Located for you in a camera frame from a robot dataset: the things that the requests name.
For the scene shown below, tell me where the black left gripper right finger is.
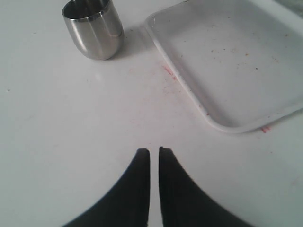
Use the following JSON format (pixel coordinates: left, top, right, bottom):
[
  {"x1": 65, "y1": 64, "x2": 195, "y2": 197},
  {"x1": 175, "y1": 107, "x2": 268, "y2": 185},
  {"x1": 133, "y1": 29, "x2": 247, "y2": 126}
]
[{"x1": 159, "y1": 147, "x2": 251, "y2": 227}]

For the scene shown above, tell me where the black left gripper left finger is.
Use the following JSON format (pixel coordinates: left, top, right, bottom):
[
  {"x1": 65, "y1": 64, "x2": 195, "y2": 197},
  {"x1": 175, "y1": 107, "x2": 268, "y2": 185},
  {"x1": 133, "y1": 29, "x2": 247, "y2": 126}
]
[{"x1": 65, "y1": 148, "x2": 151, "y2": 227}]

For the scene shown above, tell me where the steel cup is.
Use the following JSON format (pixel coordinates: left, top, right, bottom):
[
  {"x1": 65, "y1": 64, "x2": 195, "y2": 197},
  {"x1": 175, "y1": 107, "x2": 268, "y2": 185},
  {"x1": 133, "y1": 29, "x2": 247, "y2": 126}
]
[{"x1": 62, "y1": 0, "x2": 125, "y2": 60}]

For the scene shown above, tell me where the white rectangular plastic tray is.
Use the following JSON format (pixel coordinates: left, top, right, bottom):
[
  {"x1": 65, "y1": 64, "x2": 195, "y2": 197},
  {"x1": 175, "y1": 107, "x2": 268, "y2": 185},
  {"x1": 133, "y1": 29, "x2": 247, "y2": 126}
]
[{"x1": 144, "y1": 0, "x2": 303, "y2": 133}]

